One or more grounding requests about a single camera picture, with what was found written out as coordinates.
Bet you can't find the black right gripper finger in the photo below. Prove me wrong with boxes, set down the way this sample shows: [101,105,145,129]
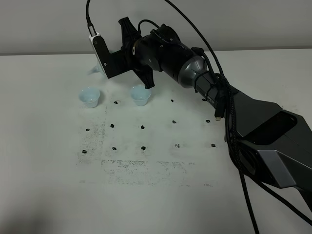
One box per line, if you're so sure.
[118,17,141,50]
[135,67,155,89]

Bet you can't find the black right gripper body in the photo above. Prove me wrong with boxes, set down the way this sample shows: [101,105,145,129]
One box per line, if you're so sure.
[107,36,156,78]

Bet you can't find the light blue porcelain teapot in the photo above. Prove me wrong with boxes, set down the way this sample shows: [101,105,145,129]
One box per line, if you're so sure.
[87,51,114,77]

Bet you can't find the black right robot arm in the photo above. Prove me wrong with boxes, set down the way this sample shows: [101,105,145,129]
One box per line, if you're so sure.
[104,17,312,203]

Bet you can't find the right blue porcelain teacup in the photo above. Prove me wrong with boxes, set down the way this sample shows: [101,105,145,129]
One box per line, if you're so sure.
[130,84,152,106]

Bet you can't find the blue porcelain teacup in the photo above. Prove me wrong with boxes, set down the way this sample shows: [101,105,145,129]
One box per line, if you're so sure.
[130,84,152,106]
[78,86,100,108]

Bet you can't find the left blue porcelain teacup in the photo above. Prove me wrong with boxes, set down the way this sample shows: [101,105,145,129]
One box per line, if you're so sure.
[78,86,100,108]

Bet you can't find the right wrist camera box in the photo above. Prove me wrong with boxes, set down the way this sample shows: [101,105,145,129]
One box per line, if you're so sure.
[89,32,113,78]

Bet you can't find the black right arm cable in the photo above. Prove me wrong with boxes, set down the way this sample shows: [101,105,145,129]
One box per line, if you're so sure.
[165,0,312,234]

